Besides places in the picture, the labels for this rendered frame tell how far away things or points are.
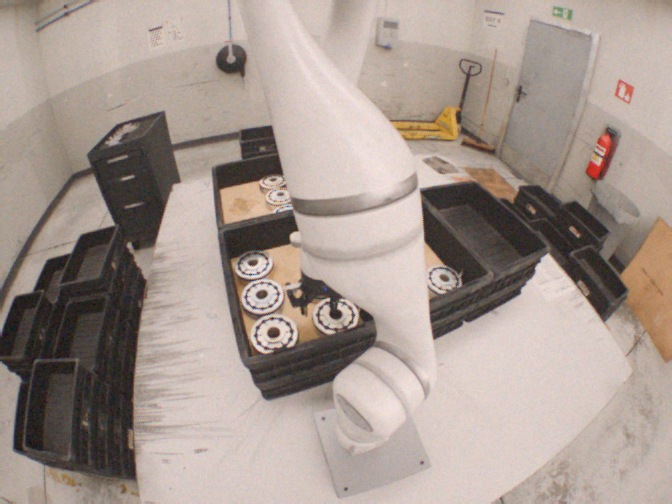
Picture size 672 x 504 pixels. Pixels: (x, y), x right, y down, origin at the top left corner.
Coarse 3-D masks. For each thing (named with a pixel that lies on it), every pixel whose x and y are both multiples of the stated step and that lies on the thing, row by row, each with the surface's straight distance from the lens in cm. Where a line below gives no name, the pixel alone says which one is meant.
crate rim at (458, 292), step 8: (456, 240) 81; (464, 248) 79; (472, 256) 78; (480, 264) 76; (488, 272) 75; (480, 280) 72; (488, 280) 74; (456, 288) 68; (464, 288) 68; (472, 288) 70; (440, 296) 65; (448, 296) 65; (456, 296) 68; (432, 304) 63; (440, 304) 65
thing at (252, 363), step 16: (240, 224) 79; (256, 224) 79; (224, 256) 71; (224, 272) 67; (240, 336) 58; (336, 336) 55; (352, 336) 56; (240, 352) 55; (272, 352) 54; (288, 352) 53; (304, 352) 54; (256, 368) 55
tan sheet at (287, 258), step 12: (276, 252) 84; (288, 252) 83; (276, 264) 80; (288, 264) 80; (276, 276) 77; (288, 276) 77; (240, 288) 77; (240, 300) 74; (288, 300) 72; (348, 300) 72; (288, 312) 70; (300, 312) 70; (312, 312) 70; (252, 324) 69; (300, 324) 68; (312, 324) 68; (276, 336) 67; (300, 336) 66; (312, 336) 66; (252, 348) 66
